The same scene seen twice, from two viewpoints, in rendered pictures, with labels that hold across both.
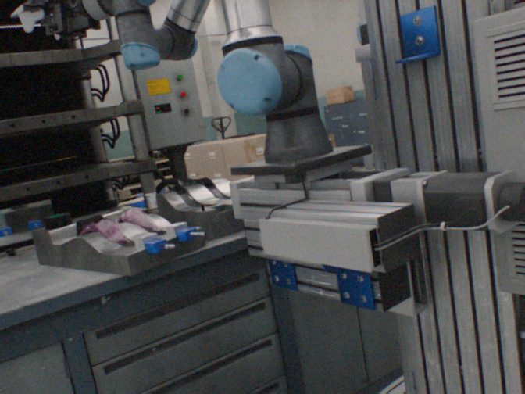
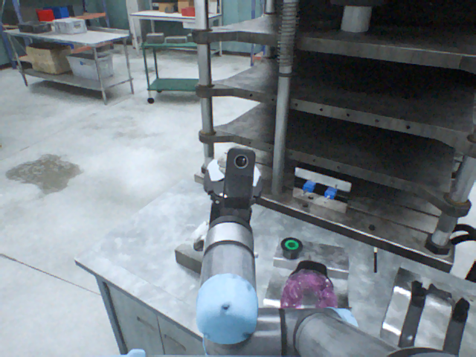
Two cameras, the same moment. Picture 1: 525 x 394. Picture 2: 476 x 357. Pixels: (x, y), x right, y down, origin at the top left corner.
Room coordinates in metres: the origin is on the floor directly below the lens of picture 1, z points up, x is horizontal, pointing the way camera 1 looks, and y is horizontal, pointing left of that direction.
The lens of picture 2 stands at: (0.98, -0.07, 1.80)
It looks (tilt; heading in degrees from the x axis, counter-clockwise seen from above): 33 degrees down; 63
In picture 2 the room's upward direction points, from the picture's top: straight up
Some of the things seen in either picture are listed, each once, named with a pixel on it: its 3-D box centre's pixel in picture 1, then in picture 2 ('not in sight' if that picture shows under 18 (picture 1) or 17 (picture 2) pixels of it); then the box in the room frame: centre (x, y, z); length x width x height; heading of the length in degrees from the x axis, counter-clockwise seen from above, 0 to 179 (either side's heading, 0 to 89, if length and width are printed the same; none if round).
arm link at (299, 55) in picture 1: (285, 79); not in sight; (1.10, -0.09, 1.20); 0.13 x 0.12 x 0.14; 152
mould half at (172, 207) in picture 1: (206, 204); (431, 337); (1.76, 0.20, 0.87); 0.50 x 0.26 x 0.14; 31
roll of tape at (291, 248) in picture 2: (57, 220); (291, 248); (1.56, 0.64, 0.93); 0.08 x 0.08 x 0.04
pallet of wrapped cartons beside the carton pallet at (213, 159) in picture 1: (234, 177); not in sight; (6.09, 0.29, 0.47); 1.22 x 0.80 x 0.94; 44
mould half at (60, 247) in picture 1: (115, 238); (305, 306); (1.50, 0.46, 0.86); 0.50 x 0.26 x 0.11; 49
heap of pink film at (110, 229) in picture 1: (114, 223); (309, 299); (1.50, 0.45, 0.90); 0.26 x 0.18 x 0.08; 49
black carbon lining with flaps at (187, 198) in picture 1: (202, 191); (431, 329); (1.74, 0.20, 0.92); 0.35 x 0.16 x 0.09; 31
